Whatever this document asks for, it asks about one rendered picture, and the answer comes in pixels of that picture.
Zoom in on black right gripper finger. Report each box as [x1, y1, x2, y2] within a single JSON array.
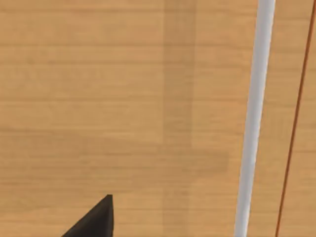
[[61, 194, 115, 237]]

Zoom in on long metal handle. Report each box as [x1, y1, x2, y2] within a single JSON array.
[[233, 0, 277, 237]]

